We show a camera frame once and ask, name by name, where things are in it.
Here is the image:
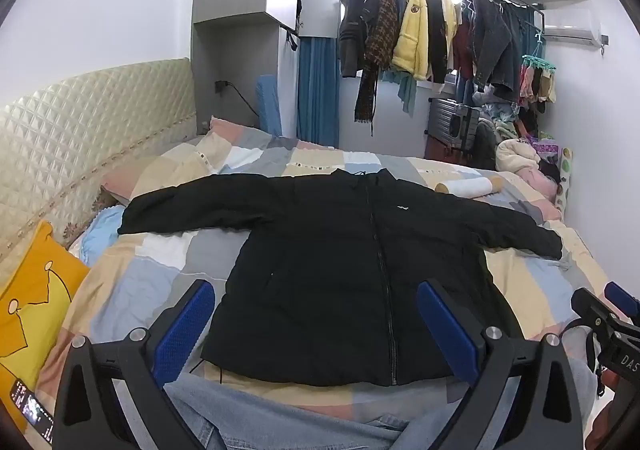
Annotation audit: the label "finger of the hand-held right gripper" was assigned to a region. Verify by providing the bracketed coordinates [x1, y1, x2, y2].
[570, 281, 640, 331]

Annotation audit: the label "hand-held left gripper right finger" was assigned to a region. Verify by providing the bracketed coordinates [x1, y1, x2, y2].
[416, 280, 586, 450]

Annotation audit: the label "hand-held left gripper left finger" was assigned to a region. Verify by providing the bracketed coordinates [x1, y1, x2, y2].
[52, 279, 217, 450]

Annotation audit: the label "black puffer jacket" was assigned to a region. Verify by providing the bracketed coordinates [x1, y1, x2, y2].
[117, 168, 564, 388]

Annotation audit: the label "pile of mixed clothes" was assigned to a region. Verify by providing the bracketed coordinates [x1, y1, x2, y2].
[470, 94, 566, 203]

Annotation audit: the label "row of hanging clothes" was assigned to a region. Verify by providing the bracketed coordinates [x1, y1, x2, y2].
[337, 0, 538, 138]

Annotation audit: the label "pastel patchwork quilt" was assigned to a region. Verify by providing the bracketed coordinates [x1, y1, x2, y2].
[37, 117, 631, 431]

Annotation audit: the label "person's blue jeans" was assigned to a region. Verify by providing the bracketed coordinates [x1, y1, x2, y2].
[162, 360, 601, 450]

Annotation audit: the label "light blue pillow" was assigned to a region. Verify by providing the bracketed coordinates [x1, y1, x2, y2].
[70, 205, 126, 267]

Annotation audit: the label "dotted long pillow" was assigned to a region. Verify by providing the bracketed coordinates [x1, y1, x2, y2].
[554, 146, 575, 211]

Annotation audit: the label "yellow cartoon pillow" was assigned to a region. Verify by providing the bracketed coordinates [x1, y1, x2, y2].
[0, 221, 91, 431]

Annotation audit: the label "pink pillow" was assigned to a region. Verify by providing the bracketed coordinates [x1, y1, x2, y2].
[100, 155, 166, 207]

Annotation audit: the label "black smartphone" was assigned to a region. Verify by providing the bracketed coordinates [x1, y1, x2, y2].
[10, 379, 55, 443]

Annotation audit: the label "grey suitcase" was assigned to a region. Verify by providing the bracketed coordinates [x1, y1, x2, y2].
[424, 97, 481, 163]

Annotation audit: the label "cream quilted headboard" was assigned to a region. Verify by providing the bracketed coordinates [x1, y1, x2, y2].
[0, 57, 197, 281]

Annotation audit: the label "green sock hanger with socks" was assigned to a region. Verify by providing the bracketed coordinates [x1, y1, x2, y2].
[520, 27, 558, 105]

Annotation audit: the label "blue padded board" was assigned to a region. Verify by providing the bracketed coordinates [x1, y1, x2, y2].
[256, 74, 283, 137]

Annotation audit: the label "white air conditioner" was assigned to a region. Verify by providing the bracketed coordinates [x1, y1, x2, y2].
[542, 8, 603, 48]

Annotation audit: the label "blue curtain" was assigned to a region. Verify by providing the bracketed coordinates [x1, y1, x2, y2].
[297, 36, 341, 148]

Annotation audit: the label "black wall charger with cable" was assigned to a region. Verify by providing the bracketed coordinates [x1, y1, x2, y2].
[215, 80, 258, 117]

